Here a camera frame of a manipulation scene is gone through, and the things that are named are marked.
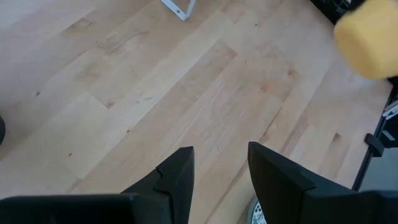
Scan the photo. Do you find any blue white patterned bowl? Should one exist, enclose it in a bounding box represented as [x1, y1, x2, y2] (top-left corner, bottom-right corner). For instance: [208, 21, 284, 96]
[247, 197, 268, 224]

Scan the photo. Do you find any black aluminium rail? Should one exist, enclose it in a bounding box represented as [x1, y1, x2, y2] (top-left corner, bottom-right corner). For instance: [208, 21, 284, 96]
[351, 77, 398, 192]

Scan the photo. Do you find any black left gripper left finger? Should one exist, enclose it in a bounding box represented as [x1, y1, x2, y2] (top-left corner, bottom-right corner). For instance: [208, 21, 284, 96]
[119, 146, 196, 224]

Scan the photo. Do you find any black table edge bracket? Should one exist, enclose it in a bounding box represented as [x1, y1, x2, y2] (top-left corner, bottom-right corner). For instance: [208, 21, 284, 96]
[364, 133, 386, 158]

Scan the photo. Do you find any black aluminium support frame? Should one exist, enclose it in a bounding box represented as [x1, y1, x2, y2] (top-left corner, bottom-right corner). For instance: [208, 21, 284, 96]
[310, 0, 366, 25]

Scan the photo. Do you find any white perforated metal shelf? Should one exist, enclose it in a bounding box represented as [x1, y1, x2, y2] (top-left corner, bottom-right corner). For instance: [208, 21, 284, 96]
[160, 0, 197, 22]

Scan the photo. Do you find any yellow mini bowl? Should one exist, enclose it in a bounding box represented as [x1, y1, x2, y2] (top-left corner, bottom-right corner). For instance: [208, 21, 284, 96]
[333, 0, 398, 80]

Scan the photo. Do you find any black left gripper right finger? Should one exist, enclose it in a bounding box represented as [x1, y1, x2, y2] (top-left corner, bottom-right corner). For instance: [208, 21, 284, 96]
[248, 141, 352, 224]

